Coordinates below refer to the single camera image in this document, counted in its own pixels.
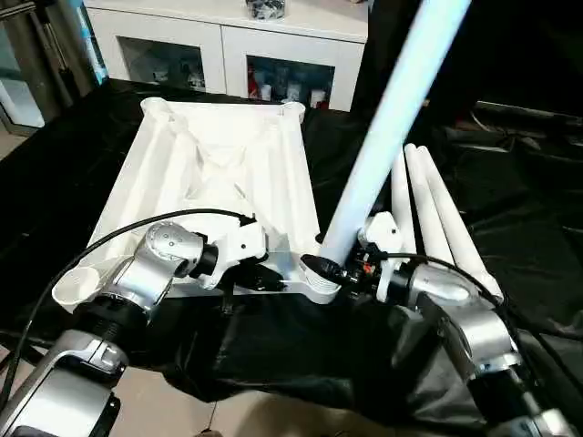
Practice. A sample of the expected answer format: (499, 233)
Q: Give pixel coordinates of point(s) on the blue white patterned jar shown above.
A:
(264, 8)

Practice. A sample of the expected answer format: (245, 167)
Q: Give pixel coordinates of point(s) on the metal framed glass door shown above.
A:
(23, 68)

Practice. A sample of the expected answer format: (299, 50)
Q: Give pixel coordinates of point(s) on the white plastic table top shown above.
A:
(218, 150)

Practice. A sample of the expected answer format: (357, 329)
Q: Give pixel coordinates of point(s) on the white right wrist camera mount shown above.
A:
(382, 227)

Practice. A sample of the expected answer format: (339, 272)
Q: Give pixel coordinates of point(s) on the black mat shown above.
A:
(68, 182)

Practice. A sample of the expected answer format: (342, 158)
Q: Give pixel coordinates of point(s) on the white plastic table leg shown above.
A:
(403, 205)
(401, 114)
(457, 218)
(432, 205)

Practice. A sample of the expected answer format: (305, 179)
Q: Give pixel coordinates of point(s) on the dark cabinet with gold label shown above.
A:
(373, 36)

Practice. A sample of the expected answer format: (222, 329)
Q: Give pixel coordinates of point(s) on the white glass door cabinet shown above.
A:
(218, 36)

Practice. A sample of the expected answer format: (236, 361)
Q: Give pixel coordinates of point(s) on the red bottle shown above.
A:
(253, 84)

